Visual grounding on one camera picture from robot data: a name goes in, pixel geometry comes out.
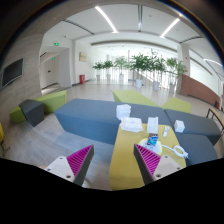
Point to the white tissue box stack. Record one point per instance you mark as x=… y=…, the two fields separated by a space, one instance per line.
x=123 y=110

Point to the yellow chair left edge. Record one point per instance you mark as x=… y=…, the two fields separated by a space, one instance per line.
x=2 y=138

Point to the blue white small box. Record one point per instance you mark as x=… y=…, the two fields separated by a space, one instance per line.
x=152 y=139

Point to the potted plant centre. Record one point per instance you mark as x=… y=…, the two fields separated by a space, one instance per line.
x=139 y=64

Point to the potted plant tall right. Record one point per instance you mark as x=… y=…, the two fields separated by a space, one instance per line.
x=157 y=67

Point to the green bench far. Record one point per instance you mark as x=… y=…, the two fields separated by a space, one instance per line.
x=133 y=97

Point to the green sofa left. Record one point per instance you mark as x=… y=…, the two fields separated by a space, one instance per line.
x=51 y=103

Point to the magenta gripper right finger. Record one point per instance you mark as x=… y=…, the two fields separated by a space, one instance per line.
x=153 y=166

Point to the yellow-green bench table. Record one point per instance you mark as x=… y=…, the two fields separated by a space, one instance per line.
x=124 y=172

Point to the green seat far right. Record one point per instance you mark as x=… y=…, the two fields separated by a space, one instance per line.
x=177 y=105

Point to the grey-blue right sofa block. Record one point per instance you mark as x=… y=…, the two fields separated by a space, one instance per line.
x=198 y=138

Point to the large grey-blue sofa block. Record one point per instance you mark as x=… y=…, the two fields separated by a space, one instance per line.
x=93 y=119

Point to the small white cube box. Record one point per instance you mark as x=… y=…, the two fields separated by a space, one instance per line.
x=179 y=126

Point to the brown reception counter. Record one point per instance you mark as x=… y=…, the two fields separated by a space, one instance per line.
x=194 y=88

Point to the potted plant far right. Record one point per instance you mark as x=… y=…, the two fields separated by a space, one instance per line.
x=175 y=68

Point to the black wall television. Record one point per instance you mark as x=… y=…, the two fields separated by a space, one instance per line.
x=12 y=72

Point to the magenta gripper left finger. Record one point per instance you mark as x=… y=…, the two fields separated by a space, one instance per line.
x=74 y=167

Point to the framed wall picture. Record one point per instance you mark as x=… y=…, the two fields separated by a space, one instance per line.
x=82 y=56

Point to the red bin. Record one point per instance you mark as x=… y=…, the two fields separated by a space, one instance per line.
x=82 y=79

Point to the clear plastic tissue pack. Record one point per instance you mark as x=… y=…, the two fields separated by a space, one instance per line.
x=131 y=124

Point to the potted plant far left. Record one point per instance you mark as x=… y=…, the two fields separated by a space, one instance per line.
x=98 y=66

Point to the white charger plug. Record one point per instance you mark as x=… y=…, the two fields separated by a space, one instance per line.
x=166 y=129

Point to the wooden chair right edge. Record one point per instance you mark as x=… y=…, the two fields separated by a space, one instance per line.
x=213 y=113

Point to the dark grey ottoman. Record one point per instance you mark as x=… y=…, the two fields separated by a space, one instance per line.
x=33 y=111

